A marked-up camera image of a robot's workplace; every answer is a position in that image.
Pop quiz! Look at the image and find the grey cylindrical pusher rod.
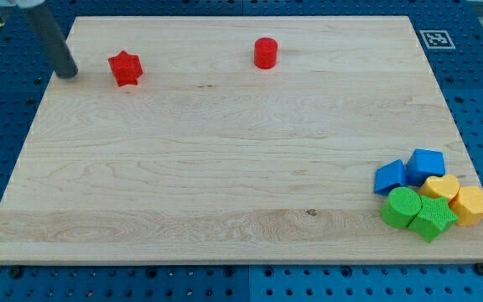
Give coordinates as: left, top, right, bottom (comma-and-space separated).
18, 0, 78, 79

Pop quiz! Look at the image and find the red star block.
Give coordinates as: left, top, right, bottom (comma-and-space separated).
107, 50, 143, 86

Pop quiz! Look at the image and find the yellow heart block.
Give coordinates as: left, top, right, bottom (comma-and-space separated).
418, 174, 460, 201

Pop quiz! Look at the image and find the white fiducial marker tag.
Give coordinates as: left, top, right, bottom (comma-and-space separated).
419, 29, 455, 49

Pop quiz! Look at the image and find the red cylinder block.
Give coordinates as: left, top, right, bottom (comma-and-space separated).
253, 37, 278, 69

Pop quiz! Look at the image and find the blue cube block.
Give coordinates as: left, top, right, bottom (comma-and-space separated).
406, 148, 446, 187

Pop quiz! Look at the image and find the blue triangular block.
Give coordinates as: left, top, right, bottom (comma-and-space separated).
374, 159, 408, 195

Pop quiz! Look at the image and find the green cylinder block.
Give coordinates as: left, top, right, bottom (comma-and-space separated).
381, 187, 422, 229

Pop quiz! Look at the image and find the yellow hexagon block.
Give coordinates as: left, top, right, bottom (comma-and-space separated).
449, 186, 483, 227

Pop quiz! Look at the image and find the green star block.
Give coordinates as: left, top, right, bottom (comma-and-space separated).
408, 195, 459, 242

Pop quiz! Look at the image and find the wooden board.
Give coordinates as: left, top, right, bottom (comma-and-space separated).
0, 16, 483, 266

